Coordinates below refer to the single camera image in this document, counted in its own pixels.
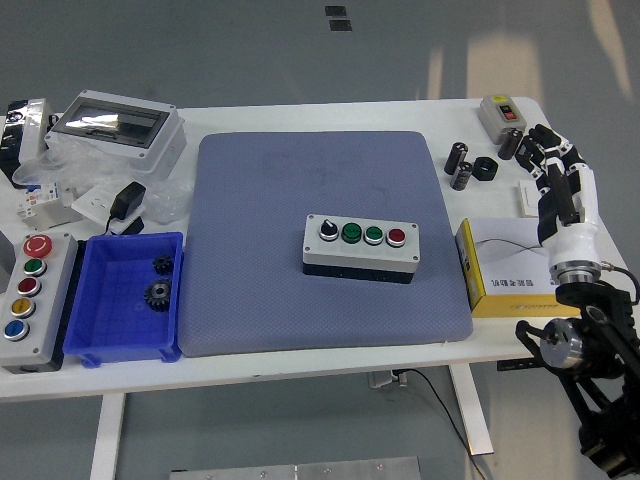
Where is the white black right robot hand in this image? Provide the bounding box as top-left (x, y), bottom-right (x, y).
top-left (517, 124), bottom-right (601, 269)

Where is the grey four-button control box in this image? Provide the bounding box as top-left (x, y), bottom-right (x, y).
top-left (301, 213), bottom-right (420, 285)

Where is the grey five-button control box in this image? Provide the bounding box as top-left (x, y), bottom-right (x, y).
top-left (0, 231), bottom-right (81, 375)

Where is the yellow white cardboard box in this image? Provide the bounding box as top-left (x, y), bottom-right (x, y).
top-left (455, 217), bottom-right (584, 319)

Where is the black hex nut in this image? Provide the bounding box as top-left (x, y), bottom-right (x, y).
top-left (472, 156), bottom-right (500, 182)

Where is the black cylindrical capacitor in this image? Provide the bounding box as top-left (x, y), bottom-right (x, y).
top-left (497, 127), bottom-right (525, 161)
top-left (444, 141), bottom-right (470, 176)
top-left (449, 160), bottom-right (474, 191)

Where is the black table control panel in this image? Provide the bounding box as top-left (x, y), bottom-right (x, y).
top-left (496, 355), bottom-right (539, 372)

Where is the white table leg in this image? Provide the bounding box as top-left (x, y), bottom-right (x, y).
top-left (89, 392), bottom-right (126, 480)
top-left (448, 363), bottom-right (496, 456)

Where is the blue-grey mat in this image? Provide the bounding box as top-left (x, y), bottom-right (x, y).
top-left (178, 130), bottom-right (475, 358)

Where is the large black gear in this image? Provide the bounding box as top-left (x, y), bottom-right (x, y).
top-left (143, 278), bottom-right (175, 314)

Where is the grey distribution box clear lid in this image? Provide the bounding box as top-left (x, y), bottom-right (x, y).
top-left (44, 89), bottom-right (188, 176)

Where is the black power adapter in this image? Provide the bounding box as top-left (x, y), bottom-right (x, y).
top-left (109, 180), bottom-right (148, 221)

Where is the blue plastic bin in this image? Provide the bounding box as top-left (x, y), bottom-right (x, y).
top-left (62, 231), bottom-right (186, 369)

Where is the clear plastic bag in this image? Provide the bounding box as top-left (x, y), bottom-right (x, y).
top-left (12, 132), bottom-right (196, 226)

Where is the grey metal plate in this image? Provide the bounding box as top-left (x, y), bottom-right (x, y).
top-left (24, 187), bottom-right (84, 232)

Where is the white circuit breaker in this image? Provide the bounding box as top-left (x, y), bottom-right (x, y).
top-left (13, 180), bottom-right (62, 221)

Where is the white black wrapped device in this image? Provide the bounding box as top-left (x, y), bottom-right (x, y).
top-left (0, 98), bottom-right (56, 189)

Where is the white wall switch plate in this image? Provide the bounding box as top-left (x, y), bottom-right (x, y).
top-left (517, 179), bottom-right (544, 218)

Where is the grey two-button switch box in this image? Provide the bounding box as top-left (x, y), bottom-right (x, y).
top-left (477, 94), bottom-right (525, 145)

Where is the black cable under table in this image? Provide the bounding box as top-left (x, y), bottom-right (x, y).
top-left (399, 368), bottom-right (494, 480)

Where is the grey bracket under table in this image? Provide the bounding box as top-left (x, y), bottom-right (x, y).
top-left (368, 369), bottom-right (410, 390)

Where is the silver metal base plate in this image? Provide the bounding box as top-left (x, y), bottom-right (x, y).
top-left (168, 455), bottom-right (424, 480)

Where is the white wall socket plate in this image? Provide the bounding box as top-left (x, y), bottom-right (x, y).
top-left (71, 183), bottom-right (144, 235)

